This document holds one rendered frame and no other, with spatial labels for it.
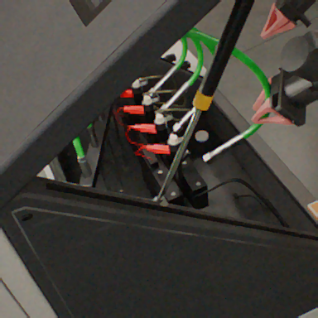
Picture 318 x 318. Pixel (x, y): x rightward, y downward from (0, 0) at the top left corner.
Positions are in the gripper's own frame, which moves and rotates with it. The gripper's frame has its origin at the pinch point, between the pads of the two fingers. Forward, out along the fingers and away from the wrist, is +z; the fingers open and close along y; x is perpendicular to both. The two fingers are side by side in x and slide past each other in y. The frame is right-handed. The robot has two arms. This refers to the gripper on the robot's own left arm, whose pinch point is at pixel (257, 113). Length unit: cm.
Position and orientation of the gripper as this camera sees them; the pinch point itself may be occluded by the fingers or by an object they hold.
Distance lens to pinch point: 89.3
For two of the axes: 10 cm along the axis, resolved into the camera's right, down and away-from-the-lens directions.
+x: 8.0, 4.4, 4.1
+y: -2.1, 8.4, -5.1
